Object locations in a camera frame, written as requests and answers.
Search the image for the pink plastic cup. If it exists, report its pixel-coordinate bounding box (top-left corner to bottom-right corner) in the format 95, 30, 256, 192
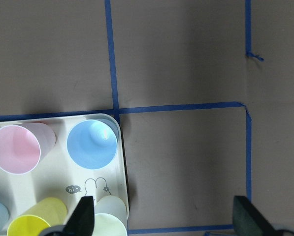
0, 122, 56, 175

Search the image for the light blue plastic cup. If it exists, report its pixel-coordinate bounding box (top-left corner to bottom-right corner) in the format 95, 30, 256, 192
66, 119, 118, 170

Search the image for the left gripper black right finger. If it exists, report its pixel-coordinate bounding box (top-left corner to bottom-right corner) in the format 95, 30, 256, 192
232, 196, 279, 236

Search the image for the yellow plastic cup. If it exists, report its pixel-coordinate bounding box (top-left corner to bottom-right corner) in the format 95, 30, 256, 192
7, 197, 67, 236

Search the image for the cream white plastic cup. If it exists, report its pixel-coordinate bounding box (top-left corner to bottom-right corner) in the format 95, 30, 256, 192
93, 196, 128, 236

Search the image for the cream plastic tray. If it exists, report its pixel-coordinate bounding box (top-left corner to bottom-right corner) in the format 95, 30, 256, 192
0, 114, 130, 236

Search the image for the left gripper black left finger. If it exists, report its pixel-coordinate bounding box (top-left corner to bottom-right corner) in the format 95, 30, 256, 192
63, 196, 95, 236

